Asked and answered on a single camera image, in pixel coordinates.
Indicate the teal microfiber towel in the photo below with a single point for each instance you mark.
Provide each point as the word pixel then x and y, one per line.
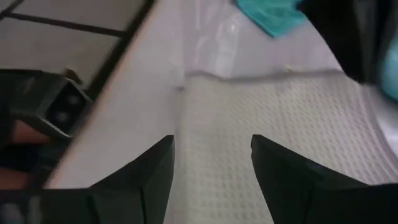
pixel 270 15

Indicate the person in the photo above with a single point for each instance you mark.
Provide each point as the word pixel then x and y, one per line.
pixel 25 133

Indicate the grey waffle-weave towel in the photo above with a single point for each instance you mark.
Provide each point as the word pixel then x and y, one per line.
pixel 280 118

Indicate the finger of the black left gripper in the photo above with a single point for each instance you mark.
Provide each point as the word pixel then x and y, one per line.
pixel 335 25
pixel 379 21

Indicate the black aluminium frame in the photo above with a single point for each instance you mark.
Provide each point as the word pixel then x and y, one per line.
pixel 121 46

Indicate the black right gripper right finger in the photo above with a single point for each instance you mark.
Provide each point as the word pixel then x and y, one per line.
pixel 280 180

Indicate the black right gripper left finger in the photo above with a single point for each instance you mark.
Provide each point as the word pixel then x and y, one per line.
pixel 155 174

